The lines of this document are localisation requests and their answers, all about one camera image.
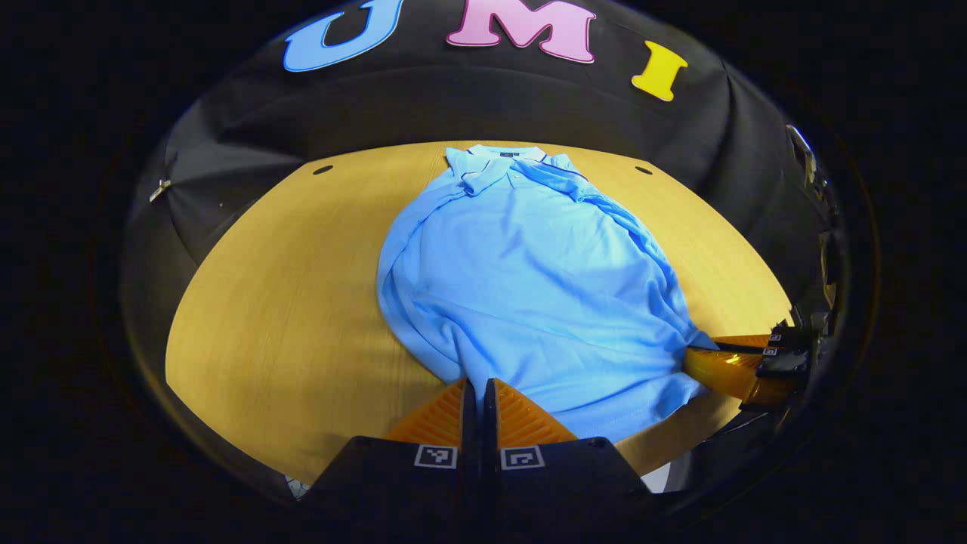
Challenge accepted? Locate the black backdrop cloth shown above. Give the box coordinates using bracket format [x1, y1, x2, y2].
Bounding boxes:
[121, 0, 839, 318]

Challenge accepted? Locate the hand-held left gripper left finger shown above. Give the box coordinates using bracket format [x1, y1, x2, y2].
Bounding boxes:
[301, 378, 480, 524]

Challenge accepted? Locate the light blue T-shirt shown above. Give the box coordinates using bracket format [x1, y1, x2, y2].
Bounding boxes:
[375, 144, 720, 444]

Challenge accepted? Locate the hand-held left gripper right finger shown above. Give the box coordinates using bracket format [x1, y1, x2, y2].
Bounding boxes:
[482, 376, 656, 524]

